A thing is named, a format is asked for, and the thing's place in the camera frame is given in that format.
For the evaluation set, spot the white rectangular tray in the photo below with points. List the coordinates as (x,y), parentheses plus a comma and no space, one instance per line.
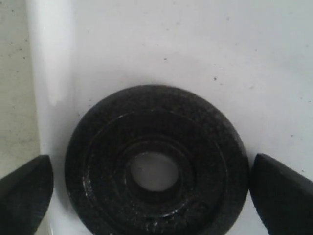
(252,59)

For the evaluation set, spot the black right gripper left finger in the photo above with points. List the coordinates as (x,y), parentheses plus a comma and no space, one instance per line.
(25,196)

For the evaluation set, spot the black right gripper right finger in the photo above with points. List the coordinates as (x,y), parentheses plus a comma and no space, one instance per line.
(282,197)

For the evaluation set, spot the black weight plate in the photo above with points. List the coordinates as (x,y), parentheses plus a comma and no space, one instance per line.
(156,160)

